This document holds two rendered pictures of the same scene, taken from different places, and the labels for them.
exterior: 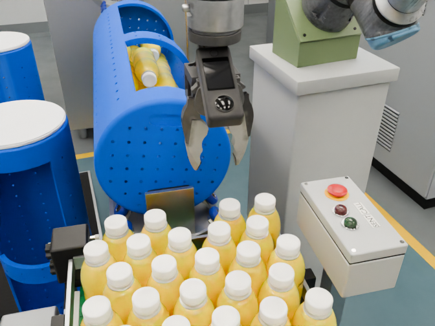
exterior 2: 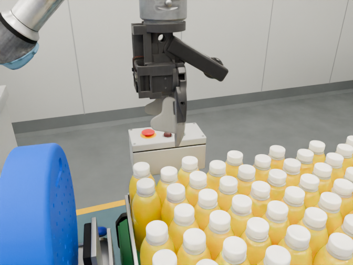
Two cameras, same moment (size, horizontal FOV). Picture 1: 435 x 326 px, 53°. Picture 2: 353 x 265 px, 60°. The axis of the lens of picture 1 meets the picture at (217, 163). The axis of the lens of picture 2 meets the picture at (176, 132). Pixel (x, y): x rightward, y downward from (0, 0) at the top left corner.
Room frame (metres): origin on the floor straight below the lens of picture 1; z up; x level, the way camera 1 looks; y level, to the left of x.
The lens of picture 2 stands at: (0.57, 0.52, 1.47)
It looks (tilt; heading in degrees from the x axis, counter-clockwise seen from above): 26 degrees down; 270
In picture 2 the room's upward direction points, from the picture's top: straight up
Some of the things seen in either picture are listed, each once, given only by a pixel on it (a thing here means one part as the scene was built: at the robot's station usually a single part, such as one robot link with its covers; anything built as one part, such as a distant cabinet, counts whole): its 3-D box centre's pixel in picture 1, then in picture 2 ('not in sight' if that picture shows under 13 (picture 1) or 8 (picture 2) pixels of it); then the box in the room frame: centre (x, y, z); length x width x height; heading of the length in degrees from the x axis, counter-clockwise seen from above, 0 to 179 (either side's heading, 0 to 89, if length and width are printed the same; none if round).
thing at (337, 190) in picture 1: (336, 191); (148, 132); (0.65, -0.22, 1.11); 0.04 x 0.04 x 0.01
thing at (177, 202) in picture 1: (170, 211); (93, 260); (0.73, 0.10, 0.99); 0.10 x 0.02 x 0.12; 104
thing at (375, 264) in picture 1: (345, 231); (166, 148); (0.60, -0.23, 1.05); 0.20 x 0.10 x 0.10; 14
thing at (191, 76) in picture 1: (213, 70); (159, 59); (0.60, 0.01, 1.36); 0.09 x 0.08 x 0.12; 14
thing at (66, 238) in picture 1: (76, 255); not in sight; (0.64, 0.28, 0.95); 0.10 x 0.07 x 0.10; 104
